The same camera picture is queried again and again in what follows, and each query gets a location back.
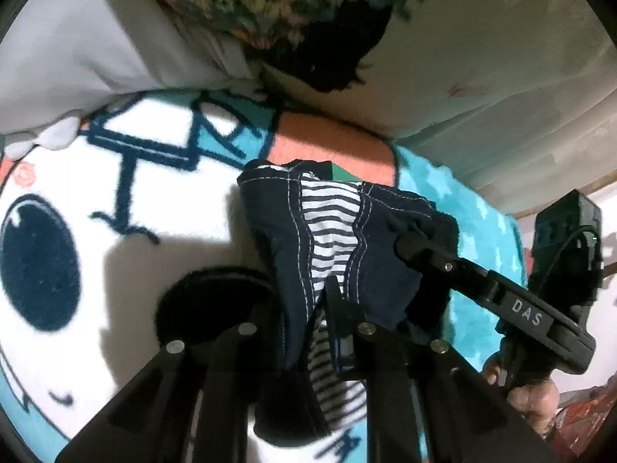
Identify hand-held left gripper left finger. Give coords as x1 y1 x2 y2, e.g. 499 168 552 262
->
55 269 276 463

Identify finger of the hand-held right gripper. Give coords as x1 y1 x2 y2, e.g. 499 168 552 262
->
394 231 493 303

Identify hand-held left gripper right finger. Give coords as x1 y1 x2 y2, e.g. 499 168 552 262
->
324 276 570 463

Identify striped navy baby pants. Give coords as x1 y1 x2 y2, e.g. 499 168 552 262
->
236 157 460 450

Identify person's right hand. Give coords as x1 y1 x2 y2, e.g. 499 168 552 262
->
481 351 561 441

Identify red patterned bag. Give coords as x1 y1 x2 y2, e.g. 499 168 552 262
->
552 385 617 451

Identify cartoon printed teal blanket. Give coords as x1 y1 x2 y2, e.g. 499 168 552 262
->
0 86 531 463

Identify beige sofa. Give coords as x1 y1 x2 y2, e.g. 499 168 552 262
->
393 58 617 219

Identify beige floral print pillow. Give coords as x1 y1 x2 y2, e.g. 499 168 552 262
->
132 0 617 142

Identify grey white shark plush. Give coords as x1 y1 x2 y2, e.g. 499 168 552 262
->
0 0 267 156

